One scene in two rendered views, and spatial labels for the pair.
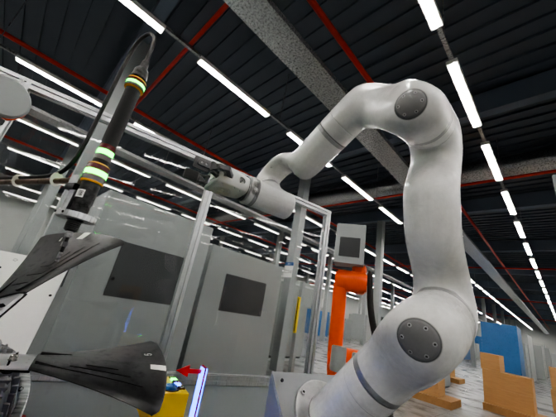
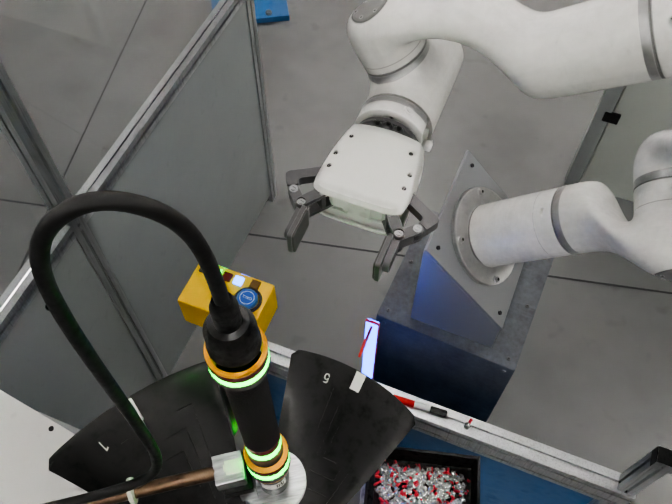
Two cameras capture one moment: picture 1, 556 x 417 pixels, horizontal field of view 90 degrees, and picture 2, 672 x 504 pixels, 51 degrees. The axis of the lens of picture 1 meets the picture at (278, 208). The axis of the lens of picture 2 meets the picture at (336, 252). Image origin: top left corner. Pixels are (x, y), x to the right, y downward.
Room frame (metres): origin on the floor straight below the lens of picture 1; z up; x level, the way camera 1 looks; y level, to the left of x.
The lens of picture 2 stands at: (0.37, 0.47, 2.24)
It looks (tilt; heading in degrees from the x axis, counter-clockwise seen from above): 58 degrees down; 322
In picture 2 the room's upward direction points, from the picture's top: straight up
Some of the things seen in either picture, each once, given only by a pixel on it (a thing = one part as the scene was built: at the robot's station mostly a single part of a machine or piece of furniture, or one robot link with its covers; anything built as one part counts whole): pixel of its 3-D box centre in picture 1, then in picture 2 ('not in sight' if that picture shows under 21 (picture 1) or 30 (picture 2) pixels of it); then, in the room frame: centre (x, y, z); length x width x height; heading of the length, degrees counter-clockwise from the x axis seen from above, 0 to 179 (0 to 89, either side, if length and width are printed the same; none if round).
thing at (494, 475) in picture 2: not in sight; (398, 461); (0.66, 0.04, 0.45); 0.82 x 0.01 x 0.66; 30
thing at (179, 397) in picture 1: (161, 403); (229, 304); (1.00, 0.24, 1.02); 0.16 x 0.10 x 0.11; 30
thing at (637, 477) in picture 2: not in sight; (645, 472); (0.28, -0.18, 0.96); 0.03 x 0.03 x 0.20; 30
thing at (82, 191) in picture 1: (112, 136); (258, 424); (0.56, 0.40, 1.64); 0.04 x 0.04 x 0.46
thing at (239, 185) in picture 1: (229, 183); (372, 173); (0.71, 0.15, 1.65); 0.11 x 0.10 x 0.07; 120
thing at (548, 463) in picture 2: not in sight; (411, 412); (0.66, 0.04, 0.82); 0.90 x 0.04 x 0.08; 30
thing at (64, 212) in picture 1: (82, 198); (262, 473); (0.57, 0.41, 1.49); 0.09 x 0.07 x 0.10; 65
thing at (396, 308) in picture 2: not in sight; (440, 368); (0.77, -0.21, 0.47); 0.30 x 0.30 x 0.93; 27
